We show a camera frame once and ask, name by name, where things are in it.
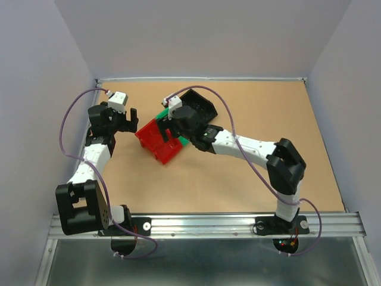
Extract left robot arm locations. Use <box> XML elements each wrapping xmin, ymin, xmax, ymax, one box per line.
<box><xmin>55</xmin><ymin>102</ymin><xmax>139</xmax><ymax>235</ymax></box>

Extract purple camera cable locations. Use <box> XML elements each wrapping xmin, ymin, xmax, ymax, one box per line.
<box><xmin>169</xmin><ymin>85</ymin><xmax>322</xmax><ymax>257</ymax></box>
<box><xmin>60</xmin><ymin>87</ymin><xmax>158</xmax><ymax>259</ymax></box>

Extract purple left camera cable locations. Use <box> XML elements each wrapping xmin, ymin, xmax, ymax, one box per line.
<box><xmin>60</xmin><ymin>87</ymin><xmax>158</xmax><ymax>259</ymax></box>

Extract green plastic bin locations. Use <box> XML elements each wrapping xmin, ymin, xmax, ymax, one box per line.
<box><xmin>155</xmin><ymin>108</ymin><xmax>189</xmax><ymax>147</ymax></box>

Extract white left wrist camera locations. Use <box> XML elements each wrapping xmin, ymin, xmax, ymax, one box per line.
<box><xmin>106</xmin><ymin>91</ymin><xmax>128</xmax><ymax>114</ymax></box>

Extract aluminium mounting rail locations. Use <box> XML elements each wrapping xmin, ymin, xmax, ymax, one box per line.
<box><xmin>47</xmin><ymin>212</ymin><xmax>367</xmax><ymax>239</ymax></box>

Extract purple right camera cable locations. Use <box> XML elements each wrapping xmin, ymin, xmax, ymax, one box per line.
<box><xmin>169</xmin><ymin>85</ymin><xmax>322</xmax><ymax>257</ymax></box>

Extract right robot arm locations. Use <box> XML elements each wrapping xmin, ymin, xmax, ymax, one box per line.
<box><xmin>156</xmin><ymin>105</ymin><xmax>306</xmax><ymax>235</ymax></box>

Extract red plastic bin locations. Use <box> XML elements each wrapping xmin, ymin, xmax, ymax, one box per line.
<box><xmin>135</xmin><ymin>119</ymin><xmax>185</xmax><ymax>165</ymax></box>

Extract black plastic bin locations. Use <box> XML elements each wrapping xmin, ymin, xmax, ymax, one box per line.
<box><xmin>180</xmin><ymin>89</ymin><xmax>218</xmax><ymax>124</ymax></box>

